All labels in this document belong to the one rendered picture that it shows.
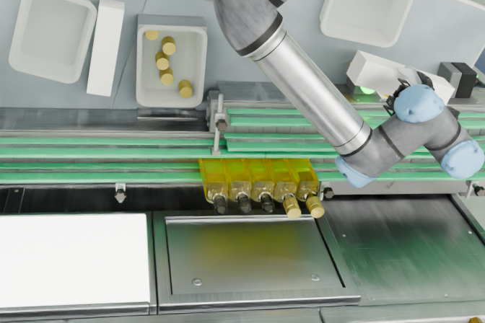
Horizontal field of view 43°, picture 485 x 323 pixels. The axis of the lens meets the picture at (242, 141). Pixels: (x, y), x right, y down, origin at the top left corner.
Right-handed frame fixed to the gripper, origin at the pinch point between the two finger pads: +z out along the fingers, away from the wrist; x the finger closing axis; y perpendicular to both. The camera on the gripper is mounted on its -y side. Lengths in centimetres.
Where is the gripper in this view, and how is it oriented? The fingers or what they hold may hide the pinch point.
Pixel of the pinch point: (403, 83)
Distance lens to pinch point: 146.9
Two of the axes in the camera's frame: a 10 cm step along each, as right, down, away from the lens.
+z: -1.6, -5.1, 8.4
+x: -3.6, 8.3, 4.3
